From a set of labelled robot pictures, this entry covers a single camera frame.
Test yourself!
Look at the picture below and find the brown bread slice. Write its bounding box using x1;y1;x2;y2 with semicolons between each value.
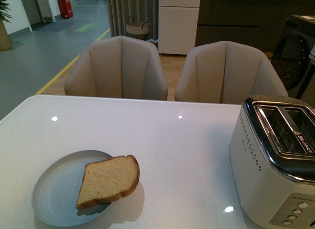
76;155;140;210

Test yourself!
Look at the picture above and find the grey round plate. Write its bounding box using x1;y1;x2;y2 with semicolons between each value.
32;150;112;228

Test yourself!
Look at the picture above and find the beige left chair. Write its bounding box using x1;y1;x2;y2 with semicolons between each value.
64;36;168;100

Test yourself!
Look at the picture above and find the beige chair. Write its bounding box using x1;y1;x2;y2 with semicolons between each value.
175;41;288;104
64;36;168;100

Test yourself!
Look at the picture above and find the beige right chair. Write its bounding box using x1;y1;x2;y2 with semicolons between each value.
175;41;288;104

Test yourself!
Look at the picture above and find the white cabinet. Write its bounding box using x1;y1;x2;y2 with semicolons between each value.
158;0;200;55

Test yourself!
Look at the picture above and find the grey curtain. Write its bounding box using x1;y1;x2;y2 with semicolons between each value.
107;0;158;40

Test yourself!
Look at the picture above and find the silver two-slot toaster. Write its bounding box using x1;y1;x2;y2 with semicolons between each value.
229;96;315;229

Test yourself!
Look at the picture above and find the dark drawer counter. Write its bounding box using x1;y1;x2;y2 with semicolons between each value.
195;0;315;52

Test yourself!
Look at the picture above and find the dark washing machine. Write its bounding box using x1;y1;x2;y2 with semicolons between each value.
271;15;315;99

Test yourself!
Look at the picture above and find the potted green plant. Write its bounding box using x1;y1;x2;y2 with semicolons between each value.
0;0;12;51

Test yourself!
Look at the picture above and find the woven basket with handles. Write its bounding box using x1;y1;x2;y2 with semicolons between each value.
126;16;150;41

